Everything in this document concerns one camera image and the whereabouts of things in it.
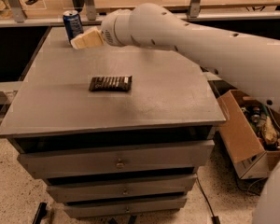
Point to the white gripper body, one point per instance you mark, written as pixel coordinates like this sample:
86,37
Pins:
108,32

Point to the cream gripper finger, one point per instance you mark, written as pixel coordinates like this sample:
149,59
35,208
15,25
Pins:
89,39

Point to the blue pepsi can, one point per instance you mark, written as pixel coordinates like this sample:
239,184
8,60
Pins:
72,24

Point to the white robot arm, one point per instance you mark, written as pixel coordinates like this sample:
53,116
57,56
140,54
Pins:
250,63

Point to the dark chocolate bar wrapper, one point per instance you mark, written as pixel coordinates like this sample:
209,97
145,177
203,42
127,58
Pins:
111,83

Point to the small black object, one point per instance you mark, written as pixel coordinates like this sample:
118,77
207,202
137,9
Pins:
31,2

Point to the grey drawer cabinet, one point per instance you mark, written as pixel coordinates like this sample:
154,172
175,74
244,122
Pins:
170,101

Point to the top grey drawer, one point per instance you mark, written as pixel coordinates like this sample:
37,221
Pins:
109,160

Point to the grey drawer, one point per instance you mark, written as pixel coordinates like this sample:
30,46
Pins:
132,206
109,160
134,187

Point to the middle grey drawer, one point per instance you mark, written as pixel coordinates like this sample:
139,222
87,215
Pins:
134,187

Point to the brown cardboard box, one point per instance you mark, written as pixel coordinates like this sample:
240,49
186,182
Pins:
252,143

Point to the bottom grey drawer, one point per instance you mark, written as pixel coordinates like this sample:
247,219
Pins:
132,206

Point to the black object on floor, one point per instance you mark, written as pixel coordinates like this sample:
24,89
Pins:
40,213

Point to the green handled brush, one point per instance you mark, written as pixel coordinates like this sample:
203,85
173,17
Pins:
266,112

